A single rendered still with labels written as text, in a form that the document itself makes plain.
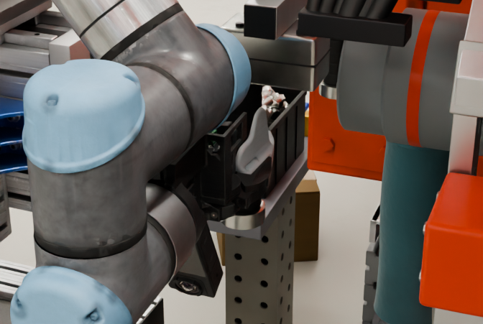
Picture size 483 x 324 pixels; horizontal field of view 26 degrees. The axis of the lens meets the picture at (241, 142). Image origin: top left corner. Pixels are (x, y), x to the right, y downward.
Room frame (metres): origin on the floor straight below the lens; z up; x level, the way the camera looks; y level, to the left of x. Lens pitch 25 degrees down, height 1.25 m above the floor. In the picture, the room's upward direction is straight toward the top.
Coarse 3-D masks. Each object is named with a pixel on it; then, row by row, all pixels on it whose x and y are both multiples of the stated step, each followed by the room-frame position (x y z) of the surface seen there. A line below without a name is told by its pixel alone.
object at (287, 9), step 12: (252, 0) 0.85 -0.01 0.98; (264, 0) 0.85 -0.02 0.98; (276, 0) 0.85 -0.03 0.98; (288, 0) 0.86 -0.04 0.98; (300, 0) 0.90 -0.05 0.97; (252, 12) 0.84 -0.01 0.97; (264, 12) 0.83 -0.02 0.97; (276, 12) 0.83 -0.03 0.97; (288, 12) 0.86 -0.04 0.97; (252, 24) 0.84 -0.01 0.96; (264, 24) 0.83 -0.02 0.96; (276, 24) 0.83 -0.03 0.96; (288, 24) 0.86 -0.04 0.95; (252, 36) 0.84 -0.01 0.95; (264, 36) 0.83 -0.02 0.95; (276, 36) 0.83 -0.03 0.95
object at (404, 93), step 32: (416, 32) 0.97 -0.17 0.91; (448, 32) 0.96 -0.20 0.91; (352, 64) 0.97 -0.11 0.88; (384, 64) 0.96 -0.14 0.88; (416, 64) 0.94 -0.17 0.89; (448, 64) 0.93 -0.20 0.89; (352, 96) 0.96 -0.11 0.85; (384, 96) 0.94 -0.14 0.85; (416, 96) 0.93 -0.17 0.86; (448, 96) 0.92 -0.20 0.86; (352, 128) 0.98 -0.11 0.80; (384, 128) 0.95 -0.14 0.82; (416, 128) 0.94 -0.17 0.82; (448, 128) 0.92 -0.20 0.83
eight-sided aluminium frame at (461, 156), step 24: (480, 0) 0.76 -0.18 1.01; (480, 24) 0.75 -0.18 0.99; (480, 48) 0.73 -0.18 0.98; (456, 72) 0.73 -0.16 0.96; (480, 72) 0.72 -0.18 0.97; (456, 96) 0.72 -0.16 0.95; (480, 96) 0.72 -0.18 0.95; (456, 120) 0.72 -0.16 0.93; (480, 120) 0.74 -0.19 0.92; (456, 144) 0.72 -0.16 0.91; (456, 168) 0.72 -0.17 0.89; (432, 312) 0.73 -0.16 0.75
